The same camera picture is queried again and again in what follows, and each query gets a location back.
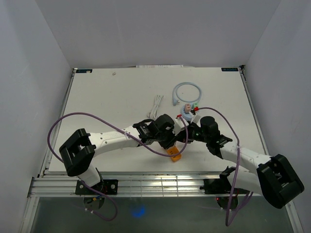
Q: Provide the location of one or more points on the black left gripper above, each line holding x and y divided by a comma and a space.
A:
170, 142

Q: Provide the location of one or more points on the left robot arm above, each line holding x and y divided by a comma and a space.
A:
81, 147

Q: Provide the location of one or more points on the aluminium front rail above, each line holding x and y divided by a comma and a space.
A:
137, 185

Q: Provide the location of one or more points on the brown pink plug adapter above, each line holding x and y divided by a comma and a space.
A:
187, 108

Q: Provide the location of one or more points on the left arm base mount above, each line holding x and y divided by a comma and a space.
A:
102, 188

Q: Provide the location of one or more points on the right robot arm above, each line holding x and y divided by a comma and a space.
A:
270, 176

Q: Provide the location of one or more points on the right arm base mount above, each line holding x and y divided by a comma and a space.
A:
216, 186

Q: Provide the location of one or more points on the dark table corner label left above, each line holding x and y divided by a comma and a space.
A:
84, 71

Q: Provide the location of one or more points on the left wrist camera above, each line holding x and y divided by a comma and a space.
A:
179, 125

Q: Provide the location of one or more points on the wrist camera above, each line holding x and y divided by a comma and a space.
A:
179, 125
194, 115

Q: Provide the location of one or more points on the orange power strip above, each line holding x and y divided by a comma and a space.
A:
174, 153

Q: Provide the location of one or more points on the blue round power socket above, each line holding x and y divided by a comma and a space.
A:
187, 116

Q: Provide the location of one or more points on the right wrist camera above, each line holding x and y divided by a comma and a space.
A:
194, 115

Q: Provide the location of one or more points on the dark table corner label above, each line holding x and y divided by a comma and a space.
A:
84, 71
229, 69

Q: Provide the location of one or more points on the papers at table back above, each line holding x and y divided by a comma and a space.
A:
159, 66

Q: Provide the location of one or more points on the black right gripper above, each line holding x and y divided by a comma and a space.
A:
191, 125

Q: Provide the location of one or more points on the dark table corner label right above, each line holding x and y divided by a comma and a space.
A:
229, 69

